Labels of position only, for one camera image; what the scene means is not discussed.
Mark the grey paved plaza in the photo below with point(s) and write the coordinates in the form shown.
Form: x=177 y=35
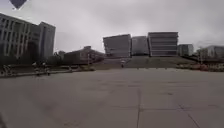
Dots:
x=110 y=96

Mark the raised kerb strip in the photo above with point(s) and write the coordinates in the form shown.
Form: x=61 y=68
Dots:
x=26 y=73

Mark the low dark building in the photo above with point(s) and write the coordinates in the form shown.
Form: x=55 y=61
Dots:
x=81 y=55

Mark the grey twin-block building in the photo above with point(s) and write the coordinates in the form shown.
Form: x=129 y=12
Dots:
x=161 y=43

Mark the grey building with window rows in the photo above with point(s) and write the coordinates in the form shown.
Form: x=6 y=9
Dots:
x=20 y=38

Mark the small grey building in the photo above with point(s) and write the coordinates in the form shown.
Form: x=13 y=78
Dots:
x=185 y=50

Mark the group of people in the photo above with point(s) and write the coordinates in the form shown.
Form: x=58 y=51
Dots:
x=41 y=68

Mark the pale low building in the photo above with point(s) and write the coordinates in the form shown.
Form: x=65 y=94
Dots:
x=213 y=52

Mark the wide stone steps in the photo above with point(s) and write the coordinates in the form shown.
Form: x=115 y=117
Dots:
x=150 y=62

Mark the person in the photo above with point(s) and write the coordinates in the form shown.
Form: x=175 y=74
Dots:
x=122 y=63

